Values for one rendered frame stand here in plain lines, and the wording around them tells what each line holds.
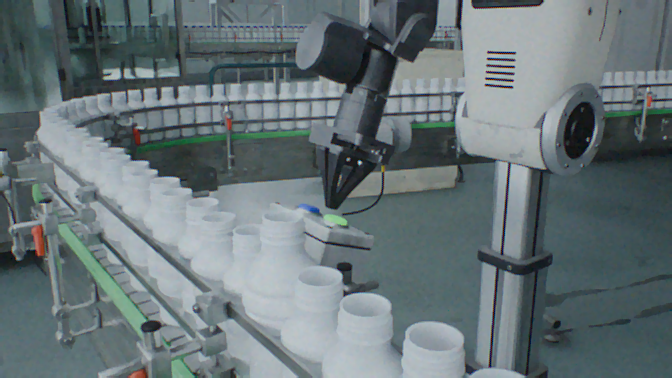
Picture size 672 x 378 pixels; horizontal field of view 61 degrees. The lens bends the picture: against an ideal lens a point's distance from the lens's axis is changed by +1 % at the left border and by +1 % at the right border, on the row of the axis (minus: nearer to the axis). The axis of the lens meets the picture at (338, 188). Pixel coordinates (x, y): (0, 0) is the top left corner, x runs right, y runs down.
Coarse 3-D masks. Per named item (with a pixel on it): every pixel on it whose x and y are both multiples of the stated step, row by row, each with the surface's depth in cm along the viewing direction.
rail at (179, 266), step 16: (96, 192) 85; (112, 208) 78; (128, 224) 73; (144, 240) 68; (192, 272) 57; (144, 288) 71; (208, 288) 54; (160, 304) 67; (176, 320) 63; (240, 320) 49; (192, 336) 60; (256, 336) 47; (272, 352) 45; (288, 352) 43; (400, 352) 43; (288, 368) 43; (304, 368) 41
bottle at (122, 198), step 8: (128, 168) 79; (136, 168) 79; (144, 168) 80; (128, 176) 79; (128, 184) 79; (120, 192) 80; (128, 192) 79; (120, 200) 79; (120, 208) 80; (120, 224) 81; (128, 256) 81; (128, 272) 82
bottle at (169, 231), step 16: (176, 192) 68; (160, 208) 66; (176, 208) 65; (160, 224) 66; (176, 224) 65; (160, 240) 65; (176, 240) 65; (160, 256) 66; (176, 256) 65; (160, 272) 67; (176, 272) 66; (160, 288) 68; (176, 288) 67; (176, 304) 67
